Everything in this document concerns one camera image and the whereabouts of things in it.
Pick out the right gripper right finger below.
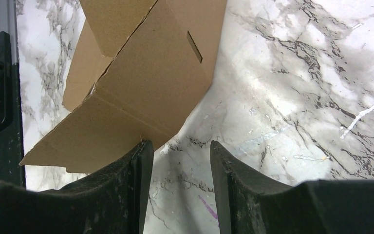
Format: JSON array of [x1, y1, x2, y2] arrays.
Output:
[[210, 141, 374, 234]]

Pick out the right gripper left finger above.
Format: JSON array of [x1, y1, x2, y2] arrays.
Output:
[[0, 140, 154, 234]]

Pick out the brown cardboard box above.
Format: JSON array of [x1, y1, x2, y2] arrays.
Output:
[[21, 0, 226, 173]]

